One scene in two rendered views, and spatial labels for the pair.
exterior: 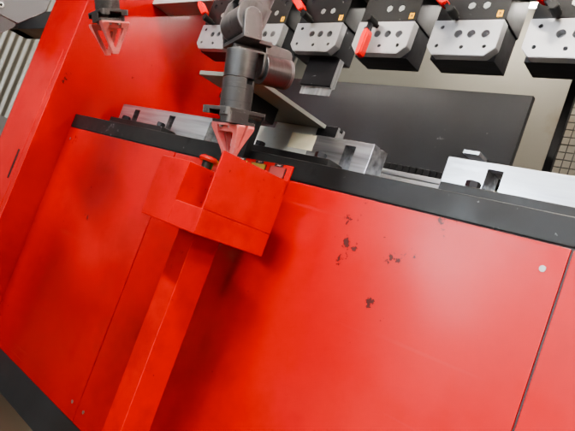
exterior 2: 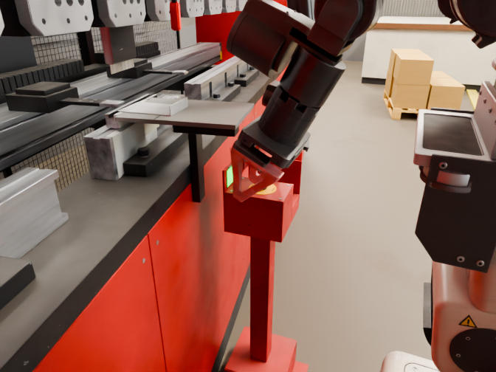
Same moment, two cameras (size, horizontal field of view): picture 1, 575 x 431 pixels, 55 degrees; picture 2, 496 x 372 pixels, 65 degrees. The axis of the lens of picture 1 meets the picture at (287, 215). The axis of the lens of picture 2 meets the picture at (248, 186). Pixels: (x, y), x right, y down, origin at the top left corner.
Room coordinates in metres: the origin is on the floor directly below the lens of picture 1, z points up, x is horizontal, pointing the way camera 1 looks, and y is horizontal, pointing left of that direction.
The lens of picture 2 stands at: (1.55, 0.95, 1.23)
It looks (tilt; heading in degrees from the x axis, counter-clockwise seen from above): 26 degrees down; 241
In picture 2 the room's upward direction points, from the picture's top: straight up
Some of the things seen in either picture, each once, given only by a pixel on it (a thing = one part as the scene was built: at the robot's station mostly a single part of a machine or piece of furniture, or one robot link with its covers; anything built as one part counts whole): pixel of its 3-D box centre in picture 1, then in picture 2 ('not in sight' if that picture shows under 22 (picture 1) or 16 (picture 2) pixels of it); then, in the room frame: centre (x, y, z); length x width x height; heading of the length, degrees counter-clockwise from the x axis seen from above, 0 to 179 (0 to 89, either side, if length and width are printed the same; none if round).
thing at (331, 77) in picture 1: (320, 77); (119, 47); (1.36, 0.04, 1.13); 0.10 x 0.02 x 0.10; 48
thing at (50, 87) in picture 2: not in sight; (70, 97); (1.47, -0.07, 1.01); 0.26 x 0.12 x 0.05; 138
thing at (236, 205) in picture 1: (216, 190); (263, 190); (1.05, 0.14, 0.75); 0.20 x 0.16 x 0.18; 42
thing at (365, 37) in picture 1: (367, 38); (173, 9); (1.21, -0.03, 1.20); 0.04 x 0.02 x 0.10; 138
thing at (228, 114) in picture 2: (264, 100); (188, 111); (1.25, 0.14, 1.00); 0.26 x 0.18 x 0.01; 138
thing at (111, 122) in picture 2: (308, 131); (133, 109); (1.34, 0.02, 0.99); 0.20 x 0.03 x 0.03; 48
